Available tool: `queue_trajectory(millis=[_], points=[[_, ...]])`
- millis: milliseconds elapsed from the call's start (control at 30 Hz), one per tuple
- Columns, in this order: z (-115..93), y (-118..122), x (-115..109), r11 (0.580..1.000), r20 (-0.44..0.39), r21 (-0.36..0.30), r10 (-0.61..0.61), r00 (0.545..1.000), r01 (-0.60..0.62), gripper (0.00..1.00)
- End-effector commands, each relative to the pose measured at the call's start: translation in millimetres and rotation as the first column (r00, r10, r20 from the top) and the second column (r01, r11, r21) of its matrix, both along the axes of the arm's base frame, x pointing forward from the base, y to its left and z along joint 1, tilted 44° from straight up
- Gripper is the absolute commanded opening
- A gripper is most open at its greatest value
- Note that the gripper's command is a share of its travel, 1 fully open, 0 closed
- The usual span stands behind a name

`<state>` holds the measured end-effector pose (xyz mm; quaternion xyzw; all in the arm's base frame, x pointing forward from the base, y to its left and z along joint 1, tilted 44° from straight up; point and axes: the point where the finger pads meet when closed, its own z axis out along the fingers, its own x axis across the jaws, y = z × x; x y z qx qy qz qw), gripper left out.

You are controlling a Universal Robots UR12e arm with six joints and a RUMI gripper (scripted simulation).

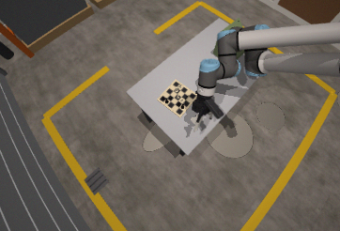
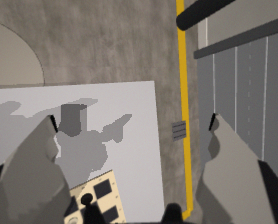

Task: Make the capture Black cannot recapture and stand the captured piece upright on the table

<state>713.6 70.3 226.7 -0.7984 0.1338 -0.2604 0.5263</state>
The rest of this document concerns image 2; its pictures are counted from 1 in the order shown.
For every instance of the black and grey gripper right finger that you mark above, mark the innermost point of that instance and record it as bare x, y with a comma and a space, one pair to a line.
235, 187

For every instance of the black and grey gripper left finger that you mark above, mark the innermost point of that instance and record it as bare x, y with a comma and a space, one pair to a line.
33, 189

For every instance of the chessboard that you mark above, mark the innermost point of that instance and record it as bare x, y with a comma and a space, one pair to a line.
105, 194

